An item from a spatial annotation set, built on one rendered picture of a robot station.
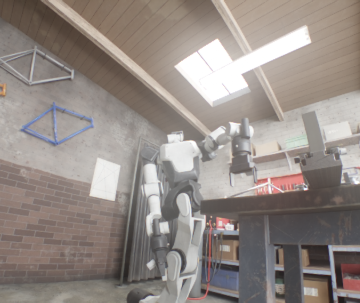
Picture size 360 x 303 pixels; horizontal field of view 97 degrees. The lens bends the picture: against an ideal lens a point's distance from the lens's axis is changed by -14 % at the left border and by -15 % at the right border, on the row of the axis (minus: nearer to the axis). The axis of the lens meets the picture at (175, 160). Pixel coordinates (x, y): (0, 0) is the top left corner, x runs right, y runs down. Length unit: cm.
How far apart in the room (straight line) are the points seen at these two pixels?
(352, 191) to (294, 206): 12
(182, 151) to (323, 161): 99
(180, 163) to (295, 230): 82
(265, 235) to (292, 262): 59
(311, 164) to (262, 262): 32
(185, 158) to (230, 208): 73
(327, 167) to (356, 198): 16
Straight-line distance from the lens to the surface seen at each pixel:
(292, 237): 58
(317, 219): 57
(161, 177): 318
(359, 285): 230
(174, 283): 115
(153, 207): 112
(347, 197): 49
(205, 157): 136
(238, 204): 54
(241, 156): 84
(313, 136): 39
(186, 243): 112
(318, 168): 35
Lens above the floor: 78
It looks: 21 degrees up
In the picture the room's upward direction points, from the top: 4 degrees clockwise
